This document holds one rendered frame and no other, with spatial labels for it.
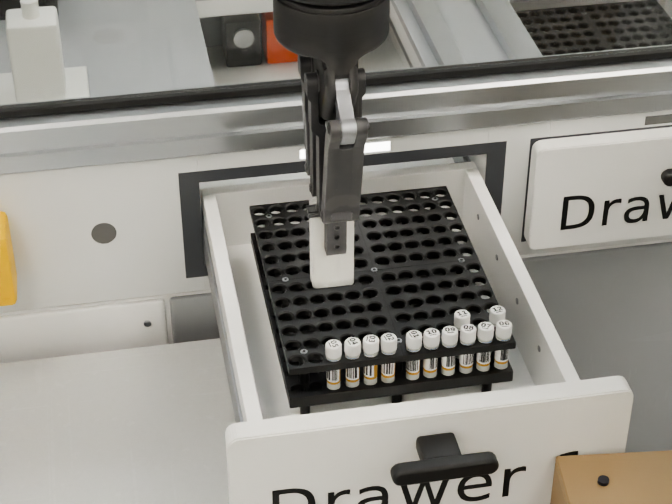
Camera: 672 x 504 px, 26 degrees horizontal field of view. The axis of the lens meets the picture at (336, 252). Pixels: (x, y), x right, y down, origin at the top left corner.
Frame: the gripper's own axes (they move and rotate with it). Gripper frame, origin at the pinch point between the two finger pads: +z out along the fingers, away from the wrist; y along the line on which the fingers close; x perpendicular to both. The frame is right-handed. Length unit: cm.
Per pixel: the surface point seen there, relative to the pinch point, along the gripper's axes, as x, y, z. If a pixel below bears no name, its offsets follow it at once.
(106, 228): -15.9, -22.8, 12.2
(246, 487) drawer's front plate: -8.1, 10.9, 12.3
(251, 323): -4.6, -12.8, 16.7
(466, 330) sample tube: 10.3, 0.5, 9.2
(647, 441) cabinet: 38, -23, 47
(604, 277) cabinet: 31.0, -22.8, 24.0
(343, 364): 0.7, 1.1, 10.5
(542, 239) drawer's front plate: 23.6, -21.0, 17.3
